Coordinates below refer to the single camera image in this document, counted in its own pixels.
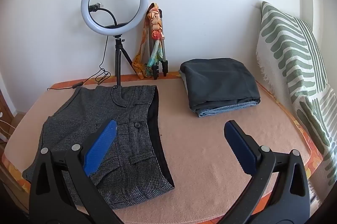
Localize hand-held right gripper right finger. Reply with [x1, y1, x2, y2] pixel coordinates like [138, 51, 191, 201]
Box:
[224, 120, 312, 224]

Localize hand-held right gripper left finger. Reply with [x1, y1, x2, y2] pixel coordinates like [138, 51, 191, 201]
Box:
[28, 119, 124, 224]

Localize grey tweed pants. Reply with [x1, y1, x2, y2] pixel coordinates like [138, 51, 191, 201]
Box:
[22, 85, 175, 210]

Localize dark grey folded pants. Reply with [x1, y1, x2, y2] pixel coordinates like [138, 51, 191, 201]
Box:
[180, 57, 261, 112]

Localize blue folded jeans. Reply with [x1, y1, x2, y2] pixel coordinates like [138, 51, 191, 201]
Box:
[179, 70, 262, 118]

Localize orange patterned bed sheet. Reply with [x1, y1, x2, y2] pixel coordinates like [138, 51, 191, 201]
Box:
[1, 70, 324, 224]

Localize wooden cabinet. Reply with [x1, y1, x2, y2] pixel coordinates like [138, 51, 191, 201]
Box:
[0, 90, 27, 146]

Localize green striped white pillow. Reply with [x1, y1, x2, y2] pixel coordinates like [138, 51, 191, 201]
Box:
[256, 1, 337, 186]

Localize grey folded tripod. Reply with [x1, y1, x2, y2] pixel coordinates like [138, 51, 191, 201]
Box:
[146, 10, 169, 80]

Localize orange floral scarf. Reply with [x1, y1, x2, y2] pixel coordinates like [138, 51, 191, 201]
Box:
[132, 3, 167, 80]

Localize black gooseneck phone holder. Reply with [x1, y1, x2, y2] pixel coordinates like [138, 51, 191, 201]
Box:
[89, 3, 127, 28]

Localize black cable with switch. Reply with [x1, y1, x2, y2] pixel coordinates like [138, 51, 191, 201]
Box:
[47, 36, 111, 90]

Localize black ring light tripod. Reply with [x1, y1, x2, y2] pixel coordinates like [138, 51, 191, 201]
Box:
[113, 35, 133, 89]

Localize white ring light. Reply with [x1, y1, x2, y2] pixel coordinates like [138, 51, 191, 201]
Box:
[80, 0, 147, 37]

